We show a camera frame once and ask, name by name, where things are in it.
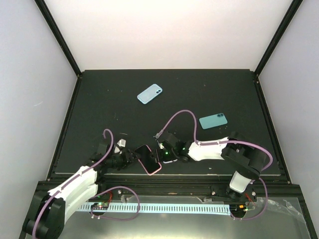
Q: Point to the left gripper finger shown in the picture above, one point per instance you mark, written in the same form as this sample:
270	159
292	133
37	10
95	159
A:
135	154
136	159

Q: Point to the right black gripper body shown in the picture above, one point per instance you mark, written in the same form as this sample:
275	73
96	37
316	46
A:
171	154

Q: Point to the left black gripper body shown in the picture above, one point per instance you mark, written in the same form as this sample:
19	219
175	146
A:
121	162

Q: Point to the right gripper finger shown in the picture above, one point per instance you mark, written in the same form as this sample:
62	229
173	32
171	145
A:
156	159
154	152

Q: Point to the red phone case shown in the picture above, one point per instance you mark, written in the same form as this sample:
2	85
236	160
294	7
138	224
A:
147	158

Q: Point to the lilac phone case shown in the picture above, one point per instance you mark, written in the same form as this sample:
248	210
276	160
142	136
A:
167	162

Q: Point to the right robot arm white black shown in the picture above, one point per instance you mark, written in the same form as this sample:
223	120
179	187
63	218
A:
247	159

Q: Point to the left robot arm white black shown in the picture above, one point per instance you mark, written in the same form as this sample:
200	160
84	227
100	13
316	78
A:
49	211

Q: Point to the teal phone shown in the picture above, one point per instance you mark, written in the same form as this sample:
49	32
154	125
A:
213	121

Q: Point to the light blue phone case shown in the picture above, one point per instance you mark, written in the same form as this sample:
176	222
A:
149	94

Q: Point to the left small circuit board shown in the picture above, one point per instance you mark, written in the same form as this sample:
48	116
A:
100	206

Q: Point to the small circuit board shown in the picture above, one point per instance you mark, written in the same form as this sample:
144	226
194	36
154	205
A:
242	207
100	206

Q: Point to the right small circuit board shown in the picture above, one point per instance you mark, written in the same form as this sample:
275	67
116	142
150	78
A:
242	207

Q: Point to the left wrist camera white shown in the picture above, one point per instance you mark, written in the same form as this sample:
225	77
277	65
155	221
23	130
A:
119	146

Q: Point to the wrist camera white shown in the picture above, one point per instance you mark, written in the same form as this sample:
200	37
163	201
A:
158	135
119	146

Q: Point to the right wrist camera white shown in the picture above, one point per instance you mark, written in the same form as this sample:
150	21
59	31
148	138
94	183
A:
158	135

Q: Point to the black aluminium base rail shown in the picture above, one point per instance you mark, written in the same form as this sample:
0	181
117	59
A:
202	185

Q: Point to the light blue slotted cable duct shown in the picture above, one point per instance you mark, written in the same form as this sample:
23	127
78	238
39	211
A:
207	209

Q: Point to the right black frame post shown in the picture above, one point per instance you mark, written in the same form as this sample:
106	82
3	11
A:
281	29

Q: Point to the black frame post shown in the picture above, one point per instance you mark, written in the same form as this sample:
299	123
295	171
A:
42	6
281	29

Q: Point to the left black frame post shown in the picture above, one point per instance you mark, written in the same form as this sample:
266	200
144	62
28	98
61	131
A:
42	6

